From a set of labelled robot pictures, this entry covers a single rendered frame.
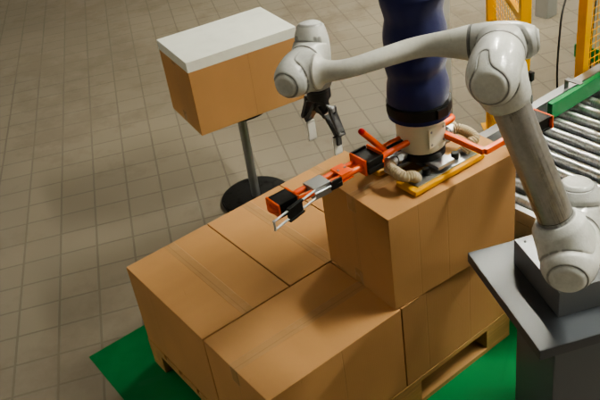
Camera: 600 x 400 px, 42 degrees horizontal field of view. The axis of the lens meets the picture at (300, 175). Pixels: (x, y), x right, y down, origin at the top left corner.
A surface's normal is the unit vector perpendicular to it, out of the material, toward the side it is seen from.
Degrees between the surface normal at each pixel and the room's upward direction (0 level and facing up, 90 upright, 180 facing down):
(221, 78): 90
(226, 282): 0
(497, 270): 0
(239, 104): 90
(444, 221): 90
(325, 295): 0
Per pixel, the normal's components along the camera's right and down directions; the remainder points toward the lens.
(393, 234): 0.55, 0.38
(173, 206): -0.13, -0.84
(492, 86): -0.39, 0.46
